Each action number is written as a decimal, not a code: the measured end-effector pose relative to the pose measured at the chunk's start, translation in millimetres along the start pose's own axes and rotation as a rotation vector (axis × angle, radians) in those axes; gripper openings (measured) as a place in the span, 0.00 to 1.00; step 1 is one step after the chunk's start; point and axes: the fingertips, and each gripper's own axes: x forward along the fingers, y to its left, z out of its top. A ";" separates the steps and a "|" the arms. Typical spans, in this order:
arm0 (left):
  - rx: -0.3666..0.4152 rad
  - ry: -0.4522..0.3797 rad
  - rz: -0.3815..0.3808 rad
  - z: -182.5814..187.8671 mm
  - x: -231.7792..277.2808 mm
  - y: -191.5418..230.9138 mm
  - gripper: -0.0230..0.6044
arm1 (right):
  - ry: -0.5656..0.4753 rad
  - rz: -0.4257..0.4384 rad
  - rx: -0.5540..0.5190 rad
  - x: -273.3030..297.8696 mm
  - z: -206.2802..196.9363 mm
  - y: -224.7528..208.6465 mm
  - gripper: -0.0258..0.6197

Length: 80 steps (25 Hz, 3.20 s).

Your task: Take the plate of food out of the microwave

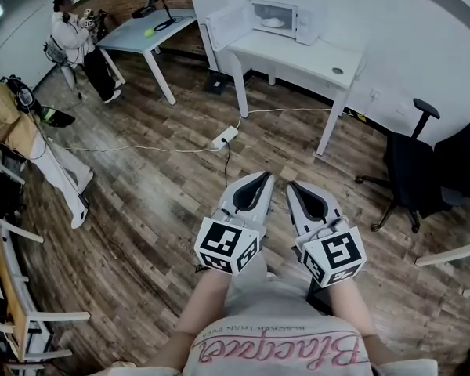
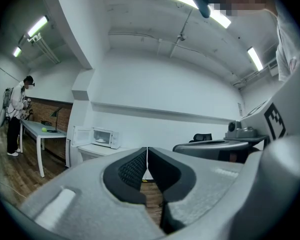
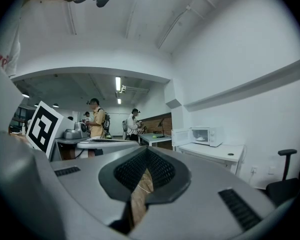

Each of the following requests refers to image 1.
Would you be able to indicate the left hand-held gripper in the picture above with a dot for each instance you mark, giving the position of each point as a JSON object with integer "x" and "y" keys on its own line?
{"x": 219, "y": 245}

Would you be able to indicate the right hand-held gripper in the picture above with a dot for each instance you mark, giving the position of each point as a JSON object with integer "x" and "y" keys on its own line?
{"x": 337, "y": 253}

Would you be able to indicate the white round plate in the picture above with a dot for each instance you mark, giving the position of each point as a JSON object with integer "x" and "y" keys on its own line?
{"x": 273, "y": 25}

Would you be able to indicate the white microwave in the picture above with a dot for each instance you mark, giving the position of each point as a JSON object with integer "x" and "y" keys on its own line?
{"x": 309, "y": 26}

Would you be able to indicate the person's left forearm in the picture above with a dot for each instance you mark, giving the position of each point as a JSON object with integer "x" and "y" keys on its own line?
{"x": 203, "y": 304}

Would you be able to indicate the person's right forearm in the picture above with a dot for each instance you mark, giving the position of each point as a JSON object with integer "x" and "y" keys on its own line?
{"x": 352, "y": 312}

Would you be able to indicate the white power strip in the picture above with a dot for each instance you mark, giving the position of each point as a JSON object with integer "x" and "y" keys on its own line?
{"x": 224, "y": 137}

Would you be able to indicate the person's white shoe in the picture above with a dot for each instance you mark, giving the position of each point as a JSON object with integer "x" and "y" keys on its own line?
{"x": 271, "y": 274}

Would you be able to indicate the black waist pouch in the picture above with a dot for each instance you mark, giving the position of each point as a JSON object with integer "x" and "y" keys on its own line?
{"x": 317, "y": 300}

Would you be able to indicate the person's white printed shirt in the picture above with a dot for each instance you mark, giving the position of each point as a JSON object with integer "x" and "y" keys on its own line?
{"x": 266, "y": 300}

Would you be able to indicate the black office chair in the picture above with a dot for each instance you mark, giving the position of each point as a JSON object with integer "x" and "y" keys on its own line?
{"x": 411, "y": 171}

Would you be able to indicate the black flat floor box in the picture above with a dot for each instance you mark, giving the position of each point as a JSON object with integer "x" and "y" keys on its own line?
{"x": 215, "y": 84}

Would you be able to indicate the white table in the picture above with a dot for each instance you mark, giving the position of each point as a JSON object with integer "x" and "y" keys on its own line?
{"x": 297, "y": 59}

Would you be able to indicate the green ball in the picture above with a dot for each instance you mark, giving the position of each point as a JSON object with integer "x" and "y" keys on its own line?
{"x": 149, "y": 33}

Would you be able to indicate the light blue table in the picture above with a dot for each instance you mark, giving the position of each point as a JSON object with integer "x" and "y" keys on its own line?
{"x": 133, "y": 33}

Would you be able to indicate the white wall socket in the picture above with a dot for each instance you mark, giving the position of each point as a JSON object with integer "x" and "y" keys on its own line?
{"x": 374, "y": 93}
{"x": 402, "y": 110}

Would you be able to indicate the white table frame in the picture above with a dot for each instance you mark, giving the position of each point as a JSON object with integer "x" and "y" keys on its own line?
{"x": 446, "y": 255}

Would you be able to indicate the wooden desk white frame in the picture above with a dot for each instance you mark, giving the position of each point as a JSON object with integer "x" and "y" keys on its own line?
{"x": 8, "y": 288}

